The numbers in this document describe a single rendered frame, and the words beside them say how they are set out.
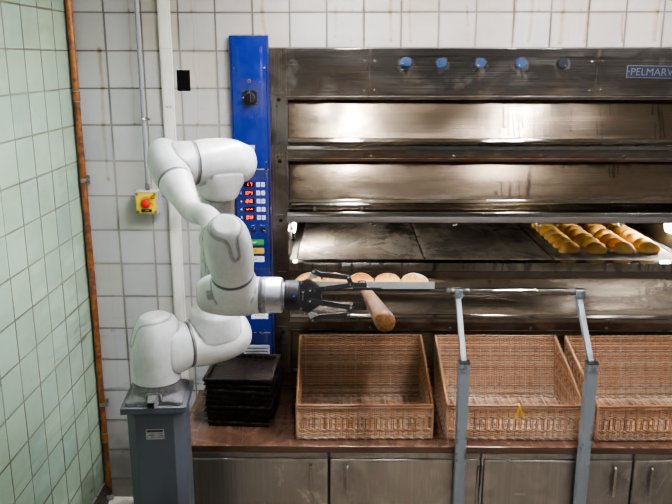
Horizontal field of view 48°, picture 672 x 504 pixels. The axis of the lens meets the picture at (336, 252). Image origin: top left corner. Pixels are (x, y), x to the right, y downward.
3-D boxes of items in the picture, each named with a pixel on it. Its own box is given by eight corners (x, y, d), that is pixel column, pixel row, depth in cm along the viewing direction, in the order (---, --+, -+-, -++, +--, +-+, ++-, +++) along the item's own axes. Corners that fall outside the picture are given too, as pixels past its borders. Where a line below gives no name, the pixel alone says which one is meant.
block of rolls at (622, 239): (529, 226, 410) (529, 216, 408) (618, 226, 409) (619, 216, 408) (560, 255, 351) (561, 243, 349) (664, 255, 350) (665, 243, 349)
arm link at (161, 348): (125, 374, 250) (120, 310, 244) (179, 363, 258) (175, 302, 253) (139, 392, 236) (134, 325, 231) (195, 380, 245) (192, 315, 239)
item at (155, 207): (139, 211, 333) (138, 188, 331) (162, 211, 333) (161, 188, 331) (135, 214, 326) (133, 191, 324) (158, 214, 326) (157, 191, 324)
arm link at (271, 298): (262, 312, 190) (286, 312, 190) (258, 315, 181) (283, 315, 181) (263, 276, 191) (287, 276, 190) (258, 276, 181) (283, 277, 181)
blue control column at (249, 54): (278, 350, 552) (272, 43, 498) (300, 350, 552) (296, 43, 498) (244, 501, 365) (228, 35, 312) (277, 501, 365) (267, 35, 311)
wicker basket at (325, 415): (298, 389, 351) (298, 333, 344) (420, 389, 351) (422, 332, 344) (293, 441, 304) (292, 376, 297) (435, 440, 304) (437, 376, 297)
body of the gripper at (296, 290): (285, 277, 190) (322, 278, 189) (285, 311, 190) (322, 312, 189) (282, 278, 182) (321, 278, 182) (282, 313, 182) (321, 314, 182)
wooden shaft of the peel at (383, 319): (395, 332, 107) (396, 311, 107) (374, 332, 107) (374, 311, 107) (366, 288, 278) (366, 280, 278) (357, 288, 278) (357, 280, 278)
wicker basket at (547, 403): (430, 389, 351) (432, 333, 344) (552, 390, 350) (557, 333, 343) (443, 441, 304) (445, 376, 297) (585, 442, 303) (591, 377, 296)
